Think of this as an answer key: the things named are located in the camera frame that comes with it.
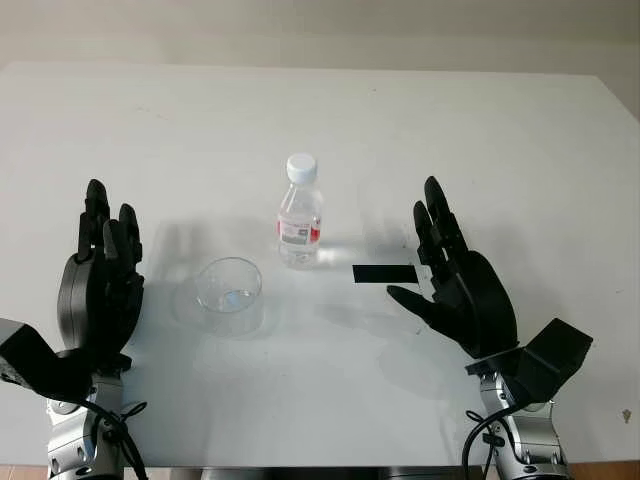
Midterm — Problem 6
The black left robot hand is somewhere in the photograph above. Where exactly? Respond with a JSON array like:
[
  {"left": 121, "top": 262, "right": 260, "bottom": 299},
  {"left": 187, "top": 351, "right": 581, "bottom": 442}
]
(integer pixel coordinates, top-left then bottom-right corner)
[{"left": 55, "top": 178, "right": 146, "bottom": 375}]

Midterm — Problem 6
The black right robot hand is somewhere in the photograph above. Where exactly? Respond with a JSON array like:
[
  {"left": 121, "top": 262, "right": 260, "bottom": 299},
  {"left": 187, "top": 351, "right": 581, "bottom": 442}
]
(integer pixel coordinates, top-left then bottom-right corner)
[{"left": 386, "top": 175, "right": 521, "bottom": 360}]

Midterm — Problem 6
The clear plastic water bottle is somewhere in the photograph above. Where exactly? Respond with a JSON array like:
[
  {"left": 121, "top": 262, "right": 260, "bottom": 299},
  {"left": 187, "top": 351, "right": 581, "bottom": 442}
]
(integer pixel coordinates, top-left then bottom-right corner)
[{"left": 276, "top": 153, "right": 325, "bottom": 271}]

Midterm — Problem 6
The clear glass cup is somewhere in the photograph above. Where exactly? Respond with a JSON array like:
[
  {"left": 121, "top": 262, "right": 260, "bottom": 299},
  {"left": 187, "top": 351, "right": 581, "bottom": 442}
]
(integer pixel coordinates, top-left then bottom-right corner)
[{"left": 193, "top": 256, "right": 265, "bottom": 337}]

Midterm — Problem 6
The black tape rectangle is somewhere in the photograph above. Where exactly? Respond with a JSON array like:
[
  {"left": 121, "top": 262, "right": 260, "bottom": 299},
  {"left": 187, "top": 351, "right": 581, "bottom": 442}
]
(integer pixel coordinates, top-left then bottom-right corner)
[{"left": 351, "top": 264, "right": 419, "bottom": 286}]

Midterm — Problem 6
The dark robot torso edge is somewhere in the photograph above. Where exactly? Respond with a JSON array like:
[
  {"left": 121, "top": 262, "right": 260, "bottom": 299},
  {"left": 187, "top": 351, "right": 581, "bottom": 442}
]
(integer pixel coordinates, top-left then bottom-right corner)
[{"left": 199, "top": 467, "right": 496, "bottom": 480}]

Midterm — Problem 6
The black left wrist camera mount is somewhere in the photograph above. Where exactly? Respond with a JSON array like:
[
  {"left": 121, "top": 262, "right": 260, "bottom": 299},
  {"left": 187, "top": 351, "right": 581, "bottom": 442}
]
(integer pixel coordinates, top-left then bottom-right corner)
[{"left": 0, "top": 317, "right": 97, "bottom": 402}]

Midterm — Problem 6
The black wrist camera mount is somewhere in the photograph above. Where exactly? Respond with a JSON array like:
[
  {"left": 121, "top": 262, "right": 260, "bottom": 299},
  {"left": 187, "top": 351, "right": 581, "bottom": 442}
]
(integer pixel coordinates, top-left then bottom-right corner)
[
  {"left": 464, "top": 317, "right": 595, "bottom": 409},
  {"left": 0, "top": 317, "right": 97, "bottom": 402}
]

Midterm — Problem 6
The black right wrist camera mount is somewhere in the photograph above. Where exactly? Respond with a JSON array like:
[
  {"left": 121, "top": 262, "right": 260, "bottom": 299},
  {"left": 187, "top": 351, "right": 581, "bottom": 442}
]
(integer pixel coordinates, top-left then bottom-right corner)
[{"left": 464, "top": 317, "right": 595, "bottom": 409}]

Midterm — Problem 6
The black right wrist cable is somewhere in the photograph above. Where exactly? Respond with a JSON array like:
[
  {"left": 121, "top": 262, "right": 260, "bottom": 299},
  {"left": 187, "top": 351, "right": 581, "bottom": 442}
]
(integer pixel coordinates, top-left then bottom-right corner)
[{"left": 462, "top": 407, "right": 517, "bottom": 480}]

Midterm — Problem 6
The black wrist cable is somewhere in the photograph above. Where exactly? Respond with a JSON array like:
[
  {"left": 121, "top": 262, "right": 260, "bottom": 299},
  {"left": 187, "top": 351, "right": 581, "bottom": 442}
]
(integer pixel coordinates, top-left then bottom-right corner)
[
  {"left": 462, "top": 407, "right": 517, "bottom": 480},
  {"left": 74, "top": 394, "right": 149, "bottom": 480}
]

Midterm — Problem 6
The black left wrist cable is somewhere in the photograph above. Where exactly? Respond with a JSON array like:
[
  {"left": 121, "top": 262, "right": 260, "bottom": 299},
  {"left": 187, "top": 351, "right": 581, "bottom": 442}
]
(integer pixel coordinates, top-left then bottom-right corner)
[{"left": 74, "top": 394, "right": 149, "bottom": 480}]

